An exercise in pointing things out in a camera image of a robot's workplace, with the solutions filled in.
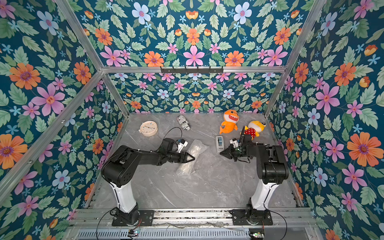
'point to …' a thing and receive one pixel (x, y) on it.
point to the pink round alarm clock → (148, 128)
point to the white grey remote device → (219, 143)
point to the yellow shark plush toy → (254, 128)
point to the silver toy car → (183, 122)
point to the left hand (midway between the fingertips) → (193, 158)
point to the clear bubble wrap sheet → (196, 149)
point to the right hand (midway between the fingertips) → (224, 152)
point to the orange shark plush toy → (231, 117)
